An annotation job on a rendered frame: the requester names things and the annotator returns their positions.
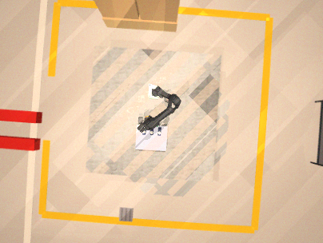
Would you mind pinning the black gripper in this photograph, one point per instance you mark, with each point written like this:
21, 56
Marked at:
140, 120

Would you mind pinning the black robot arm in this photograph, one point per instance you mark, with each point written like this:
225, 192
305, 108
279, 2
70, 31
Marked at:
150, 122

